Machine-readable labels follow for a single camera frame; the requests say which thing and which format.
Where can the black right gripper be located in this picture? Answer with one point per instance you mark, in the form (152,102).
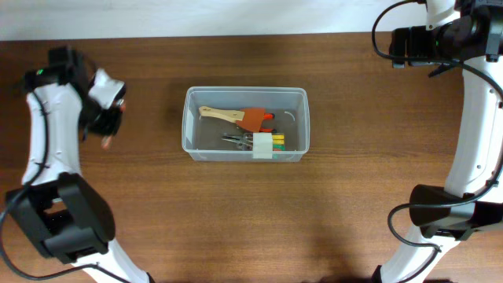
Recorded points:
(415,37)

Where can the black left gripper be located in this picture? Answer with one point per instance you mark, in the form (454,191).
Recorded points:
(109,126)

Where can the clear plastic container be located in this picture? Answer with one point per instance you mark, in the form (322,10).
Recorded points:
(201,136)

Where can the orange black needle-nose pliers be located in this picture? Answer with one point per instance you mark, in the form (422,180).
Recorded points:
(243,142)

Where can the orange scraper wooden handle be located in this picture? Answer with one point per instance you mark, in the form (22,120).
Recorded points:
(249,119)

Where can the red handled side cutters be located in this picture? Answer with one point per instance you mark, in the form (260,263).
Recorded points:
(268,116)

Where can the clear case coloured screwdrivers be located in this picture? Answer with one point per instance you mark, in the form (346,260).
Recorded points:
(264,145)

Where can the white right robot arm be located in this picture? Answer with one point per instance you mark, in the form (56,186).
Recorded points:
(467,35)

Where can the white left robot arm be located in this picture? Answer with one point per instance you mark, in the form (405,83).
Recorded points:
(58,211)

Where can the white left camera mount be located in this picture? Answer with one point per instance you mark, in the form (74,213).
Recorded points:
(106,90)

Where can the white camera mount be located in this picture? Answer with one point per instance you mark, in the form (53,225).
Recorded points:
(440,12)
(106,90)

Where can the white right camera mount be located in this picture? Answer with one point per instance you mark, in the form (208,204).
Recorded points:
(440,12)

